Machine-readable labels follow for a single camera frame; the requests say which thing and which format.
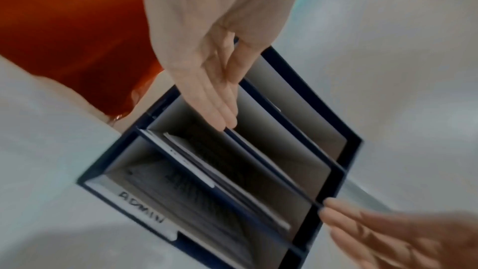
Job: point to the person's right hand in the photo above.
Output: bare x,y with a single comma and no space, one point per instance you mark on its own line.
410,241

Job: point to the person's left hand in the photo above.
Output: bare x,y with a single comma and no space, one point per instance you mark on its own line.
216,11

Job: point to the dark blue paper tray organizer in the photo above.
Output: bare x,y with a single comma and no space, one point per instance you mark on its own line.
317,108

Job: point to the white printed paper sheet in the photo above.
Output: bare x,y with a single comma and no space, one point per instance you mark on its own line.
179,197
224,179

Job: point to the red curtain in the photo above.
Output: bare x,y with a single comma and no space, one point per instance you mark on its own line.
74,25

